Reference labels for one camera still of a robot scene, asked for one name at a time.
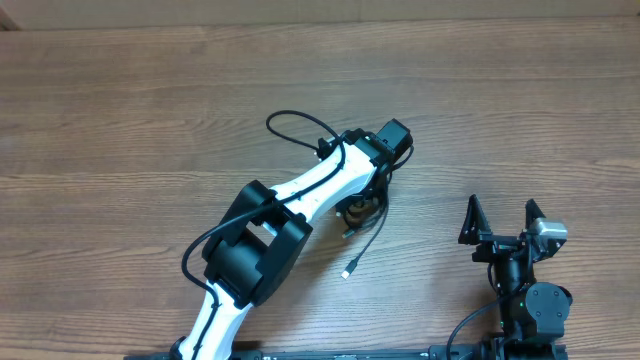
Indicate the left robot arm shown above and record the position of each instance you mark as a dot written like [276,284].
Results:
[254,247]

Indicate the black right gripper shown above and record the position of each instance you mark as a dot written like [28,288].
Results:
[475,232]

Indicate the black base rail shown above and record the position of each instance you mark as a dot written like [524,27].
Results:
[434,352]

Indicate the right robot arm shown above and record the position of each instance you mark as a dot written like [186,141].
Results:
[532,313]

